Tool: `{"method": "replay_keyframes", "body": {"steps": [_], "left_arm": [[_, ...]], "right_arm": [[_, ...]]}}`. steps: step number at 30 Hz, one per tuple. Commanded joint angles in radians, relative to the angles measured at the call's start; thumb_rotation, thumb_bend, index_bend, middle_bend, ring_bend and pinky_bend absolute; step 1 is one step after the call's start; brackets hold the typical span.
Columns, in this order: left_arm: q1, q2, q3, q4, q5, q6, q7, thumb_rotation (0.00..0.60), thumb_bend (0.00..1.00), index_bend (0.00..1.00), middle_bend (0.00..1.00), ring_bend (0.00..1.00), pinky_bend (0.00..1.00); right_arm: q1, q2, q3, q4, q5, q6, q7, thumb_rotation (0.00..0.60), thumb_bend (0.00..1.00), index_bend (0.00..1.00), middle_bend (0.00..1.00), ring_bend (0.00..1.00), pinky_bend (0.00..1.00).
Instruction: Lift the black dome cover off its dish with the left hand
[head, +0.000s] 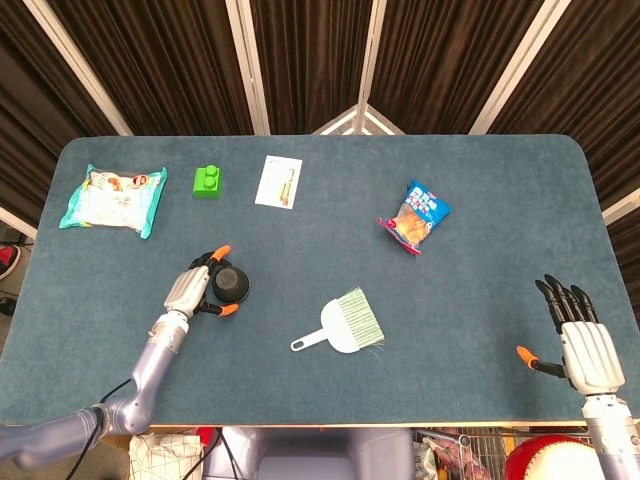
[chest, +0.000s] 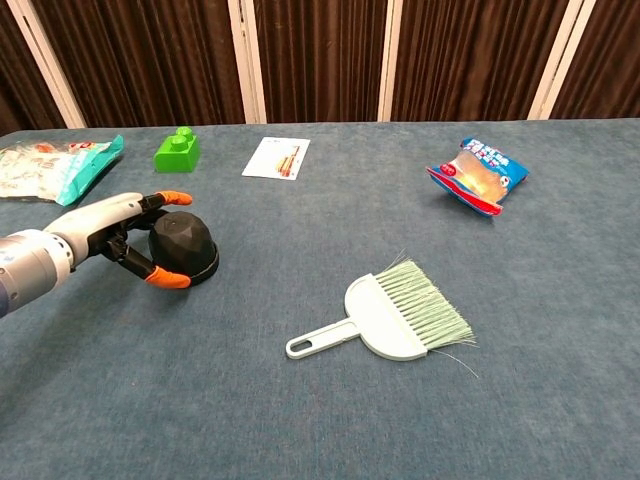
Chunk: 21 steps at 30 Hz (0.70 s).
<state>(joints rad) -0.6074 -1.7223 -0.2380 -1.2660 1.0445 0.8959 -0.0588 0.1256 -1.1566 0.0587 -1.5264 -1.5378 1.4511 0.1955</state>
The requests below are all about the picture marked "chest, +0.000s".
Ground white printed card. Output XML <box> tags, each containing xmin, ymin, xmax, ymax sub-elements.
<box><xmin>241</xmin><ymin>136</ymin><xmax>311</xmax><ymax>180</ymax></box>

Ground white partition post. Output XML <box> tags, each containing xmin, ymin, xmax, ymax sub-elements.
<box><xmin>527</xmin><ymin>0</ymin><xmax>599</xmax><ymax>121</ymax></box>
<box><xmin>377</xmin><ymin>0</ymin><xmax>404</xmax><ymax>123</ymax></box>
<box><xmin>6</xmin><ymin>0</ymin><xmax>87</xmax><ymax>130</ymax></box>
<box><xmin>227</xmin><ymin>0</ymin><xmax>268</xmax><ymax>125</ymax></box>

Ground green toy building block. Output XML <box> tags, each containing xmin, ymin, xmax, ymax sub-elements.
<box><xmin>153</xmin><ymin>125</ymin><xmax>201</xmax><ymax>174</ymax></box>

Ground dark brown bowl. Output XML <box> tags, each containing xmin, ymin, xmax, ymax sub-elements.
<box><xmin>188</xmin><ymin>243</ymin><xmax>221</xmax><ymax>287</ymax></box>

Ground black faceted dice cup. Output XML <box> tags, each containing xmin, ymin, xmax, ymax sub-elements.
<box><xmin>148</xmin><ymin>211</ymin><xmax>219</xmax><ymax>279</ymax></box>

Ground mint green hand brush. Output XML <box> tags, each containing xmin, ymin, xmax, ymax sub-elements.
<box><xmin>285</xmin><ymin>252</ymin><xmax>480</xmax><ymax>379</ymax></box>

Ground blue red snack bag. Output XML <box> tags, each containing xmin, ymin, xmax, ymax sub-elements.
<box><xmin>426</xmin><ymin>137</ymin><xmax>530</xmax><ymax>218</ymax></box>

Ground teal white plastic package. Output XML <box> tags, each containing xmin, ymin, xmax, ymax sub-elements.
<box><xmin>0</xmin><ymin>134</ymin><xmax>125</xmax><ymax>207</ymax></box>

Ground brown curtain panel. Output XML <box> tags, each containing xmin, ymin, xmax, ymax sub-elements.
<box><xmin>549</xmin><ymin>0</ymin><xmax>640</xmax><ymax>121</ymax></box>
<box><xmin>390</xmin><ymin>0</ymin><xmax>571</xmax><ymax>123</ymax></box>
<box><xmin>252</xmin><ymin>0</ymin><xmax>389</xmax><ymax>125</ymax></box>
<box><xmin>29</xmin><ymin>0</ymin><xmax>246</xmax><ymax>129</ymax></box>
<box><xmin>0</xmin><ymin>0</ymin><xmax>69</xmax><ymax>137</ymax></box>

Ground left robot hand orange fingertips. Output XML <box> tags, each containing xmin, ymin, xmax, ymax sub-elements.
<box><xmin>43</xmin><ymin>190</ymin><xmax>194</xmax><ymax>291</ymax></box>

